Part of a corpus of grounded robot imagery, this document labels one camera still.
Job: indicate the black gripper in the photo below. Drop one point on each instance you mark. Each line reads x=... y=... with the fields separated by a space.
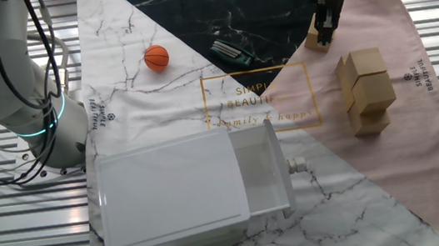
x=330 y=6

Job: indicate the green holder with silver bits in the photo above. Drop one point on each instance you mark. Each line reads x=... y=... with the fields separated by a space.
x=232 y=53

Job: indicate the white plastic drawer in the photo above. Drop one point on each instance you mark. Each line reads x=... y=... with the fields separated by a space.
x=261 y=176

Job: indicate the marble pink black cloth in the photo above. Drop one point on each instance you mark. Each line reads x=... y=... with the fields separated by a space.
x=378 y=187

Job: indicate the small orange basketball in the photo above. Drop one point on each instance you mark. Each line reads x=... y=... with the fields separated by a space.
x=156 y=58

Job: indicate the white plastic drawer cabinet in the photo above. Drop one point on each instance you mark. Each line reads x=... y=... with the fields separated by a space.
x=169 y=192

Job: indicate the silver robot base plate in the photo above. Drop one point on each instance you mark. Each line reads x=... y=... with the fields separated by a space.
x=62 y=172

